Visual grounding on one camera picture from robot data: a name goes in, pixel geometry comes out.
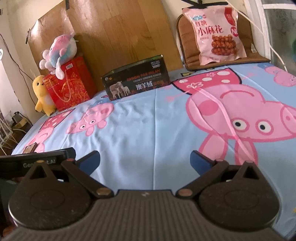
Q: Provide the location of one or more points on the yellow duck plush toy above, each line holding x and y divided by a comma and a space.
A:
44, 102

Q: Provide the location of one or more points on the pastel unicorn plush toy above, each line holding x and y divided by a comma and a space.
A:
62, 50

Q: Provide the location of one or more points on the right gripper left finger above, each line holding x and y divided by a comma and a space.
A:
80, 171

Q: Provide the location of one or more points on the red gift bag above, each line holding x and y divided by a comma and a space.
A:
76, 87

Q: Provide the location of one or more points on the pink twisted-dough snack bag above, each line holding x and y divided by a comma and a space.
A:
216, 33

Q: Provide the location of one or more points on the black sheep-print cardboard box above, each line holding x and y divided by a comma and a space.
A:
144, 75

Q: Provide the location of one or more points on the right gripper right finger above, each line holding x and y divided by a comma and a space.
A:
209, 172

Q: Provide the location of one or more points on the brown seat cushion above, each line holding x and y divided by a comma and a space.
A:
190, 51

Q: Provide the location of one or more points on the white window frame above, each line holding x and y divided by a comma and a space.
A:
276, 19

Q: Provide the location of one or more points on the cartoon pig bed sheet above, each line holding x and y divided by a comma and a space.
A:
236, 113

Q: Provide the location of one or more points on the wooden headboard panel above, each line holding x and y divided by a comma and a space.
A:
109, 34

